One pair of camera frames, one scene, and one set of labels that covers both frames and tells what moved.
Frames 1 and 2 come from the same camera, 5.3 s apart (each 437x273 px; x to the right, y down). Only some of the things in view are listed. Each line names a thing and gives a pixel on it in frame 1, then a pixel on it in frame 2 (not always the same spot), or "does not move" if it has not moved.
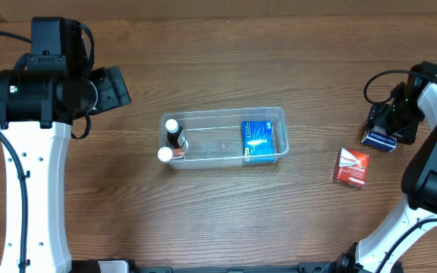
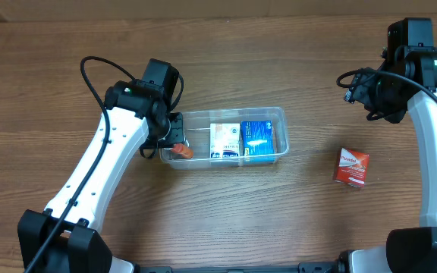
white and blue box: (378, 137) → (224, 140)
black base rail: (338, 266) does not move
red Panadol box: (350, 167) does not move
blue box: (258, 142) does not move
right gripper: (387, 127) → (356, 89)
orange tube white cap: (165, 154) → (183, 151)
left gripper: (116, 88) → (176, 129)
